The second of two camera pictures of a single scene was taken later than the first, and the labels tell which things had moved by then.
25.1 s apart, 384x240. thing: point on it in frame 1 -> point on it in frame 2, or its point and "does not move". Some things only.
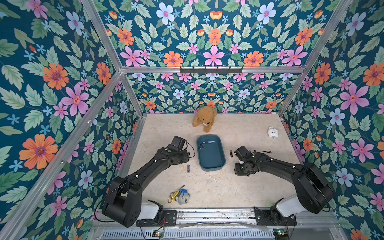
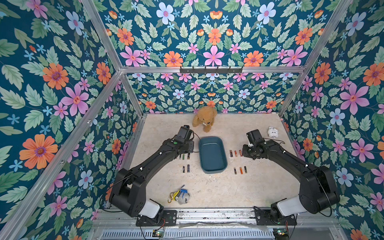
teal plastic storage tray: x=210 y=153 does not move
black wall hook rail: x=211 y=71 does not move
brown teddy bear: x=205 y=116 does not move
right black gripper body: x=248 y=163 -> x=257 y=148
